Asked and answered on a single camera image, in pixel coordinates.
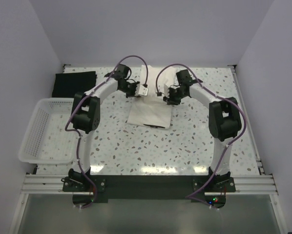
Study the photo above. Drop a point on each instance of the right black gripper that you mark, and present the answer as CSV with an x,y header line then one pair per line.
x,y
170,101

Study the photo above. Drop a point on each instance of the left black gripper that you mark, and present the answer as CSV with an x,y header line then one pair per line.
x,y
133,94

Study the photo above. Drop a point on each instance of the white t shirt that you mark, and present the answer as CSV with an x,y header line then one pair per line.
x,y
151,110

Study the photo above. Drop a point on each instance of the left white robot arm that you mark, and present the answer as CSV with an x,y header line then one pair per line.
x,y
86,112

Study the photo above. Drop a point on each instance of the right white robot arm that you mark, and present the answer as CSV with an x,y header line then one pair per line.
x,y
224,117

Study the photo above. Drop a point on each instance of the folded black t shirt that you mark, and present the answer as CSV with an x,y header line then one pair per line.
x,y
68,84

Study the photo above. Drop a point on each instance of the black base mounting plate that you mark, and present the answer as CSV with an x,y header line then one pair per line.
x,y
91,189

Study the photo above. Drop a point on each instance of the white plastic basket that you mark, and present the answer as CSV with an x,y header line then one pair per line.
x,y
45,140

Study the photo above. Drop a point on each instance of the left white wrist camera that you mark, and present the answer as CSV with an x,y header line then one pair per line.
x,y
141,90

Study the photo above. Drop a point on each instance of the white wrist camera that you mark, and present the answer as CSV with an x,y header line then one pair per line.
x,y
166,89
141,90

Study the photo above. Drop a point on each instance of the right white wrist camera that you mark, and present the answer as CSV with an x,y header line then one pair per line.
x,y
166,89

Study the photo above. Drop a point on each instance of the aluminium front rail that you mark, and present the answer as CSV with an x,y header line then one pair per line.
x,y
245,185

